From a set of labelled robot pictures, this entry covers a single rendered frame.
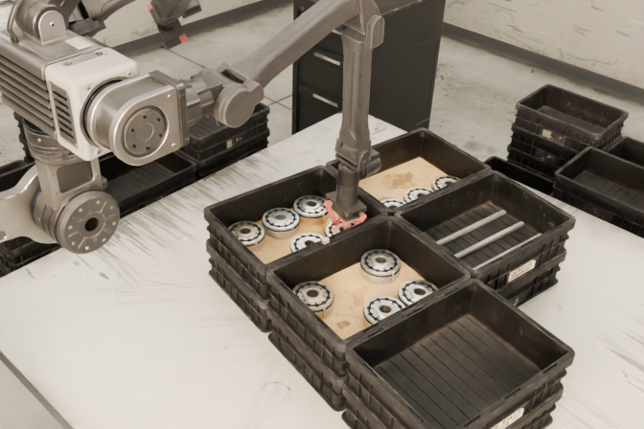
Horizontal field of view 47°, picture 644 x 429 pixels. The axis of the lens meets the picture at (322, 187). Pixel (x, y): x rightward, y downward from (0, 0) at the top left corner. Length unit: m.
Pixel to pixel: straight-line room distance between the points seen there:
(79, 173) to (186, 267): 0.65
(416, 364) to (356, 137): 0.54
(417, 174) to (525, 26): 3.05
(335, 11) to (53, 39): 0.53
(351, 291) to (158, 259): 0.61
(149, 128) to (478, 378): 0.90
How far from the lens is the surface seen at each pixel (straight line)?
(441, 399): 1.64
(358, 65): 1.65
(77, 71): 1.30
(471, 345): 1.76
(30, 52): 1.40
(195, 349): 1.90
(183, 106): 1.28
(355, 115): 1.73
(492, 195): 2.22
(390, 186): 2.24
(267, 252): 1.96
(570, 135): 3.30
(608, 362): 2.02
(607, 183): 3.13
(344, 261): 1.90
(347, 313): 1.79
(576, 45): 5.11
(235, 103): 1.35
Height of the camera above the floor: 2.06
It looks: 34 degrees down
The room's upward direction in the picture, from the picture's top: 2 degrees clockwise
